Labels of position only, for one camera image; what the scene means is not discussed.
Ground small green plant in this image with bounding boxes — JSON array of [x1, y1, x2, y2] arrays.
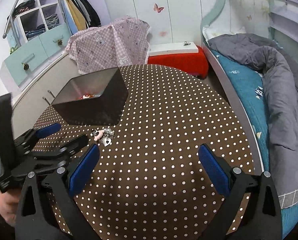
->
[[9, 47, 18, 55]]

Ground person's left hand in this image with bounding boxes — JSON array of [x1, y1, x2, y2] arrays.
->
[[0, 189, 21, 226]]

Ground grey duvet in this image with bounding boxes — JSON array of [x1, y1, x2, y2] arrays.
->
[[208, 34, 298, 209]]

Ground red storage ottoman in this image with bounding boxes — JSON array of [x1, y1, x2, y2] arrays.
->
[[148, 46, 209, 79]]

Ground teal bed sheet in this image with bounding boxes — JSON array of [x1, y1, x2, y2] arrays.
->
[[209, 48, 298, 238]]

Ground grey curved metal rail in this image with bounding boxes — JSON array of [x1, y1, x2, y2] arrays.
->
[[2, 0, 19, 39]]

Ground silver metal tin box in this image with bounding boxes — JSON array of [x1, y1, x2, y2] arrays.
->
[[52, 68, 128, 126]]

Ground white wardrobe doors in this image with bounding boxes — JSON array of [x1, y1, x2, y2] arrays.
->
[[105, 0, 215, 45]]

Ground pink charm keychain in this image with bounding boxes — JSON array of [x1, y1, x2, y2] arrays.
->
[[90, 128, 115, 147]]

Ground pink checkered cloth cover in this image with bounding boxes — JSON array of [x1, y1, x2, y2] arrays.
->
[[65, 17, 151, 75]]

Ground hanging clothes row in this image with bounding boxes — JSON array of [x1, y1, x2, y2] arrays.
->
[[58, 0, 101, 35]]

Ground pink butterfly wall sticker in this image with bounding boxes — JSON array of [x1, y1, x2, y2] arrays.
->
[[153, 3, 165, 13]]

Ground teal drawer shelf unit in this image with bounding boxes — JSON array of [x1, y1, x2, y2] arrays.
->
[[0, 3, 71, 92]]

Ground teal bunk bed frame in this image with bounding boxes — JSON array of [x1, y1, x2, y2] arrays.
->
[[200, 0, 298, 176]]

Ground brown polka dot tablecloth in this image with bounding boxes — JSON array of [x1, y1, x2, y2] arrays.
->
[[32, 64, 255, 240]]

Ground beige low cabinet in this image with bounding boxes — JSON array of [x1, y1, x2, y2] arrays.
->
[[12, 53, 79, 138]]

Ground white board on ottoman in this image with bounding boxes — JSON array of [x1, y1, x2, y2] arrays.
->
[[149, 42, 198, 56]]

